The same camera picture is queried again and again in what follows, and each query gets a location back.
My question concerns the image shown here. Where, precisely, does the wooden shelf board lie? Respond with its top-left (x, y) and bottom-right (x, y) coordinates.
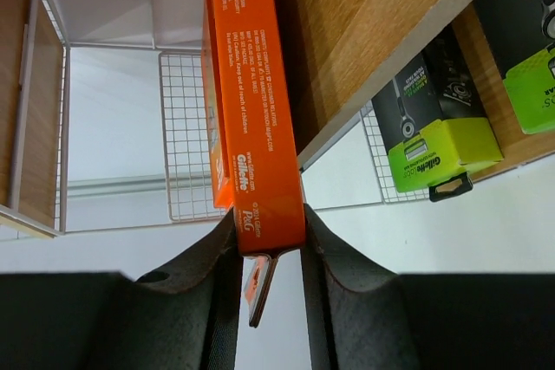
top-left (451, 4), bottom-right (554, 182)
top-left (1, 0), bottom-right (69, 238)
top-left (275, 0), bottom-right (473, 166)

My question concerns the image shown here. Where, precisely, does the top wooden shelf board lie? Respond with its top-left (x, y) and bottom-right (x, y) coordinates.
top-left (1, 0), bottom-right (69, 238)

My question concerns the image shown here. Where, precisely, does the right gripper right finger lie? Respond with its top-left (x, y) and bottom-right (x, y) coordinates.
top-left (301, 207), bottom-right (554, 369)

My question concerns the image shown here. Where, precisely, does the orange razor box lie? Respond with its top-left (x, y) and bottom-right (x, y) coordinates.
top-left (201, 0), bottom-right (232, 211)
top-left (210, 0), bottom-right (306, 328)

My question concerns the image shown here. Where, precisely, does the black green razor box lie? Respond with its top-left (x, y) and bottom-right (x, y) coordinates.
top-left (473, 0), bottom-right (554, 134)
top-left (372, 27), bottom-right (500, 202)

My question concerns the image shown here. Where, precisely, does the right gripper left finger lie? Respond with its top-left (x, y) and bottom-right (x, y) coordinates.
top-left (1, 214), bottom-right (243, 369)

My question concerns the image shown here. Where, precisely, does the white wire shelf rack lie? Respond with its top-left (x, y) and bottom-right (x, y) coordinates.
top-left (0, 0), bottom-right (555, 241)

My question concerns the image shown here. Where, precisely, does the middle wooden shelf board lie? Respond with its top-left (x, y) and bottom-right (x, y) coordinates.
top-left (275, 0), bottom-right (473, 166)

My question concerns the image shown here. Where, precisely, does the bottom wooden shelf board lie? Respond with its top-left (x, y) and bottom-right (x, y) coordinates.
top-left (451, 4), bottom-right (554, 182)

